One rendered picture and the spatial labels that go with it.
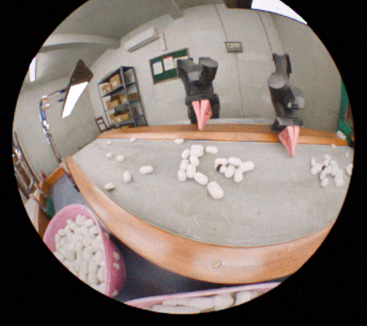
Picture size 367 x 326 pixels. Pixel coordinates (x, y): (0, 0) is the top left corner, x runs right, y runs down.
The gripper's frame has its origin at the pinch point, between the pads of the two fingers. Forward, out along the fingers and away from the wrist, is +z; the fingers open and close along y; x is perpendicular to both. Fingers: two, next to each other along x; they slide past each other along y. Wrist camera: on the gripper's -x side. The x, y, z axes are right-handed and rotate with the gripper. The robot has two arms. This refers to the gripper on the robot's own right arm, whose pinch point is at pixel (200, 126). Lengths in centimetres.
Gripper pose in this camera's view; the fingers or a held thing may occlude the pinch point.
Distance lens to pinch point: 29.1
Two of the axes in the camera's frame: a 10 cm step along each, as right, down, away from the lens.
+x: 3.6, 3.5, 8.6
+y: 9.2, 0.3, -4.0
